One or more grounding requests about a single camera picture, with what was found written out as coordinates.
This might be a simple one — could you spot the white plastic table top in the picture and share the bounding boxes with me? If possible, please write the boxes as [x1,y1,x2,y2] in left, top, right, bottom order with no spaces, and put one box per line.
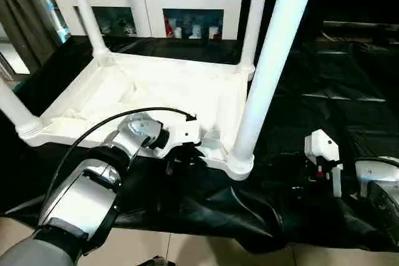
[17,52,256,182]

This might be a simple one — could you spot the white plastic table leg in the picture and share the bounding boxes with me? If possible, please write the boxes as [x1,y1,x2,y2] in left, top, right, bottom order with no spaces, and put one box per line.
[0,77,41,142]
[64,0,112,65]
[229,0,321,170]
[239,0,272,75]

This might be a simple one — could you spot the black work mat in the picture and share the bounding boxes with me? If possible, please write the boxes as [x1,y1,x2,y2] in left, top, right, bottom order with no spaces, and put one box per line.
[0,34,399,253]

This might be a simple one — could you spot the light blue packaged box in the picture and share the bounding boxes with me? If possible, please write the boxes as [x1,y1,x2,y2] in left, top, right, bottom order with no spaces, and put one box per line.
[40,0,74,44]

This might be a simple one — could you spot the grey curtain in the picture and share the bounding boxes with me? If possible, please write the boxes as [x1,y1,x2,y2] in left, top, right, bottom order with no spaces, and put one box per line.
[0,0,63,74]

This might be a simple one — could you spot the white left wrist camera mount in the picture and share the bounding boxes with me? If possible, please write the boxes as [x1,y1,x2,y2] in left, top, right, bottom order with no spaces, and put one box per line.
[155,121,202,159]

